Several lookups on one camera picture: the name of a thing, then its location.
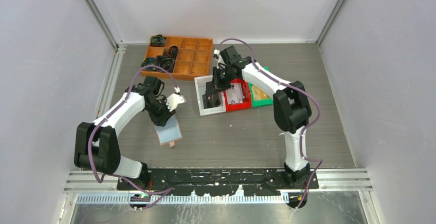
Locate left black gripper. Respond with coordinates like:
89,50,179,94
146,97,176,126

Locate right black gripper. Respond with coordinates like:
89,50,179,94
209,66,237,96

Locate pink leather card holder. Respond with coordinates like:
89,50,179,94
155,116,183,148

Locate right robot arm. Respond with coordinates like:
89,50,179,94
202,46,312,189

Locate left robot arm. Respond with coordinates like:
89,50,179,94
74,76,175,190

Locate black object in white bin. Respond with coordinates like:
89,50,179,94
202,94,221,109

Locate white plastic bin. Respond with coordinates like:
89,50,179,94
194,75,226,116

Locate clear packets in red bin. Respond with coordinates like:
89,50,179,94
226,83,245,105

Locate red plastic bin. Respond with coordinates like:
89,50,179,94
224,79,251,112

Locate orange compartment tray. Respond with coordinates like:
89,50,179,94
141,34,213,81

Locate yellow packet in green bin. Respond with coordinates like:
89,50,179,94
251,85,270,101

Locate green plastic bin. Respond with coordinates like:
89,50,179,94
248,83,273,107

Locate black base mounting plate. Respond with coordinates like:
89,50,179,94
117,168,319,197

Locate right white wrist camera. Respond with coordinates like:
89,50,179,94
213,49,224,67

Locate large black strap bundle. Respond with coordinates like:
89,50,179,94
155,55,176,73

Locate green black strap left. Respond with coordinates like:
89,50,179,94
141,57,157,72

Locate black strap top compartment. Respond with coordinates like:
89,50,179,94
150,34,167,47

